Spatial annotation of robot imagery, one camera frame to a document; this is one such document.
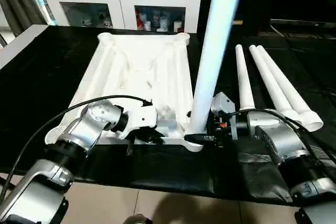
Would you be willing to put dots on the white plastic table top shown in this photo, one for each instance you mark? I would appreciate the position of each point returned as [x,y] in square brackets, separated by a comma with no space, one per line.
[136,72]

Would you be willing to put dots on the white plastic table leg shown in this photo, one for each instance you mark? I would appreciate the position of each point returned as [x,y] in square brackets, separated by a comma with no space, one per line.
[270,80]
[289,87]
[218,35]
[244,77]

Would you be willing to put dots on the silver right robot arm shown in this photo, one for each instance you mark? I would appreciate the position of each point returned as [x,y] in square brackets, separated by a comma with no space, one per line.
[283,145]

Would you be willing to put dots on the black work mat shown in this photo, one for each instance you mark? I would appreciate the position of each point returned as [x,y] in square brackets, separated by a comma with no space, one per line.
[157,174]

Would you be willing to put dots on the dark rounded object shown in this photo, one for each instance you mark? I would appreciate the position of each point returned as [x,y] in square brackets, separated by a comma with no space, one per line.
[137,220]

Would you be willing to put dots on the small red bottle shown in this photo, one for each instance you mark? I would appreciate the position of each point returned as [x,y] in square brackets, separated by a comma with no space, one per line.
[140,22]

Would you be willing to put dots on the small brown tag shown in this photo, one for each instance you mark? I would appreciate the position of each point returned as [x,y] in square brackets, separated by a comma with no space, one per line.
[238,22]

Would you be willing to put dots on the long black bar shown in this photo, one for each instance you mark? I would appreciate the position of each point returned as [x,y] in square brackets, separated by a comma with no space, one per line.
[304,21]

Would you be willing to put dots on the black tripod leg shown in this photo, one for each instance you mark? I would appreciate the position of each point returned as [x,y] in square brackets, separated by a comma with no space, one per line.
[6,182]

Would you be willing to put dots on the grey curtain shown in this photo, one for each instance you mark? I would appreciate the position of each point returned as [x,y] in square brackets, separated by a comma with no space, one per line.
[16,3]

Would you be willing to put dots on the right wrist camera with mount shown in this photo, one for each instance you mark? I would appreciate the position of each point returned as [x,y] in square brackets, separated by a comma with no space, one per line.
[223,104]

